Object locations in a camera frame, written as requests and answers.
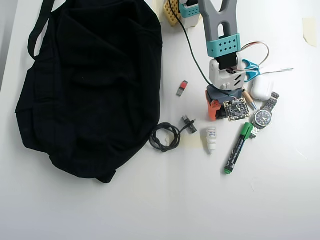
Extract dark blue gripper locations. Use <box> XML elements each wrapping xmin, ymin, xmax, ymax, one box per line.
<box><xmin>205</xmin><ymin>85</ymin><xmax>245</xmax><ymax>122</ymax></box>

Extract green black marker pen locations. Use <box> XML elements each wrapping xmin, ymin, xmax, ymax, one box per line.
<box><xmin>223</xmin><ymin>122</ymin><xmax>253</xmax><ymax>175</ymax></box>

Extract black fabric bag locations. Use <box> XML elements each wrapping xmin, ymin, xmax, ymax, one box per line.
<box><xmin>14</xmin><ymin>0</ymin><xmax>163</xmax><ymax>185</ymax></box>

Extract white eye drop bottle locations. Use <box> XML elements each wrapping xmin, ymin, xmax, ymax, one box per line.
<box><xmin>204</xmin><ymin>126</ymin><xmax>218</xmax><ymax>155</ymax></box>

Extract red USB stick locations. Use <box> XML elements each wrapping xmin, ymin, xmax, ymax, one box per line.
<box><xmin>175</xmin><ymin>80</ymin><xmax>189</xmax><ymax>97</ymax></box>

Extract wooden ballpoint pen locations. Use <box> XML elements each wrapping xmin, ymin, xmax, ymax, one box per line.
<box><xmin>241</xmin><ymin>88</ymin><xmax>258</xmax><ymax>111</ymax></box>

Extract silver wristwatch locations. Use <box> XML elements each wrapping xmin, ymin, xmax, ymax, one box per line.
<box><xmin>246</xmin><ymin>91</ymin><xmax>280</xmax><ymax>139</ymax></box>

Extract white earbuds case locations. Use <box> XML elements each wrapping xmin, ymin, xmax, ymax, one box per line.
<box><xmin>250</xmin><ymin>76</ymin><xmax>275</xmax><ymax>101</ymax></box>

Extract yellow perforated block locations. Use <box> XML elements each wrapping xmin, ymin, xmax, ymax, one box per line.
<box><xmin>163</xmin><ymin>0</ymin><xmax>179</xmax><ymax>27</ymax></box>

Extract beige masking tape strip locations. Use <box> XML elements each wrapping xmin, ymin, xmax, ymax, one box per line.
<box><xmin>301</xmin><ymin>16</ymin><xmax>318</xmax><ymax>48</ymax></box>
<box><xmin>152</xmin><ymin>0</ymin><xmax>165</xmax><ymax>24</ymax></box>

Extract camera circuit board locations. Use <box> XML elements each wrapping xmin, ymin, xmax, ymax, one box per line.
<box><xmin>223</xmin><ymin>97</ymin><xmax>252</xmax><ymax>123</ymax></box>

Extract blue handled scissors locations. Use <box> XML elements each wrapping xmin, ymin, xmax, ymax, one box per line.
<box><xmin>241</xmin><ymin>58</ymin><xmax>295</xmax><ymax>83</ymax></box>

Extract black USB cable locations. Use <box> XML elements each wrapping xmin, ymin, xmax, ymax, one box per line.
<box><xmin>149</xmin><ymin>118</ymin><xmax>197</xmax><ymax>153</ymax></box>

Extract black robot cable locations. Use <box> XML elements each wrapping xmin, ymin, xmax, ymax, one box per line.
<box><xmin>167</xmin><ymin>0</ymin><xmax>213</xmax><ymax>87</ymax></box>

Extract red white servo wire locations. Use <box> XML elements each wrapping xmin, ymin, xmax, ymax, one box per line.
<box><xmin>236</xmin><ymin>41</ymin><xmax>271</xmax><ymax>75</ymax></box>

